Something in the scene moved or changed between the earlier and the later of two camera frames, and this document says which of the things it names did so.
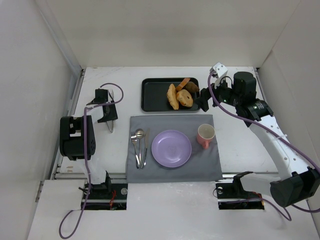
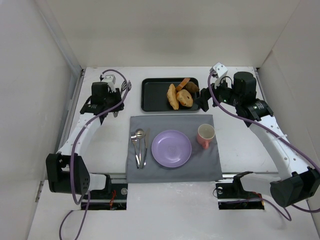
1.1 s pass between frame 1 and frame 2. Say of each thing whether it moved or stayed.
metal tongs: moved
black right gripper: stayed
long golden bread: stayed
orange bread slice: stayed
